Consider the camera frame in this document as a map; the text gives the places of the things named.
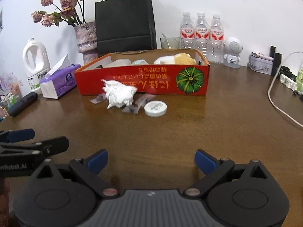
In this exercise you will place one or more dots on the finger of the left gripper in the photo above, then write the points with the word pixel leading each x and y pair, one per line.
pixel 45 148
pixel 16 136

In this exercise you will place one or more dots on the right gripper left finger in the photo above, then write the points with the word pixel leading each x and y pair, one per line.
pixel 88 169

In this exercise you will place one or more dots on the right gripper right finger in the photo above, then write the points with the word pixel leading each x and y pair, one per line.
pixel 214 171

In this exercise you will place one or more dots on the translucent plastic box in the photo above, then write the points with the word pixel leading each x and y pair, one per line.
pixel 118 63

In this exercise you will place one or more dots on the yellow white plush toy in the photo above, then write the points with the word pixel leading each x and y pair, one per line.
pixel 178 59

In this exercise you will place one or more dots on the clear plastic wrap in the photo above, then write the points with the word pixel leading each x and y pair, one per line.
pixel 139 62

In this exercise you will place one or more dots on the navy glasses case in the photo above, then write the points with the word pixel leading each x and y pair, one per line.
pixel 22 104

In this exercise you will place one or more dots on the purple tissue pack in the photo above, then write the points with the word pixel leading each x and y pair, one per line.
pixel 60 79

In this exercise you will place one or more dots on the small clear sachet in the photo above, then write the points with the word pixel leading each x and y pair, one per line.
pixel 99 99

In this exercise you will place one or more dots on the crumpled white tissue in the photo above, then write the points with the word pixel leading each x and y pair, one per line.
pixel 118 94

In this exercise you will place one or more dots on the white detergent jug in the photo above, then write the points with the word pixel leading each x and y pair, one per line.
pixel 36 64

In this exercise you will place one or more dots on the white flat lid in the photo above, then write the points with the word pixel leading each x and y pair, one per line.
pixel 155 108

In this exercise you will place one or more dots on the orange cardboard box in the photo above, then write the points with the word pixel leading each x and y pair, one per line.
pixel 152 79

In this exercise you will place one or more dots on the white power strip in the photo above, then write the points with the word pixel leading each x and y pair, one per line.
pixel 290 84

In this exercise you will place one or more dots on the small tin box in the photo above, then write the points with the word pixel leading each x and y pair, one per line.
pixel 260 63

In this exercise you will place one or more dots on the green spray bottle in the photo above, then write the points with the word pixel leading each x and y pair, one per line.
pixel 299 78

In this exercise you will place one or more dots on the white astronaut figure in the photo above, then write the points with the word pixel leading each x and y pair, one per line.
pixel 233 48

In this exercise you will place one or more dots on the black rectangular box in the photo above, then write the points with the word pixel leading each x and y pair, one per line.
pixel 276 59

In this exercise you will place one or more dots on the glass cup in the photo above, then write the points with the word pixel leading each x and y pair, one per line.
pixel 169 42

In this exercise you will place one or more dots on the right water bottle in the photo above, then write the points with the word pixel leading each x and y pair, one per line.
pixel 216 39

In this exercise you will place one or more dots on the water bottle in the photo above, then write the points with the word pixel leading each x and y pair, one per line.
pixel 202 34
pixel 187 32
pixel 216 39

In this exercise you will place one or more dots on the left water bottle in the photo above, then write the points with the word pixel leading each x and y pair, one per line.
pixel 187 32

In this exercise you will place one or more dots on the middle water bottle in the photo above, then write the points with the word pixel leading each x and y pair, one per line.
pixel 202 34

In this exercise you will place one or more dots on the dried rose bouquet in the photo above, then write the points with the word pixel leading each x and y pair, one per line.
pixel 69 11

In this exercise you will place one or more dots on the black paper bag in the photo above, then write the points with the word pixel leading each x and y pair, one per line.
pixel 125 25

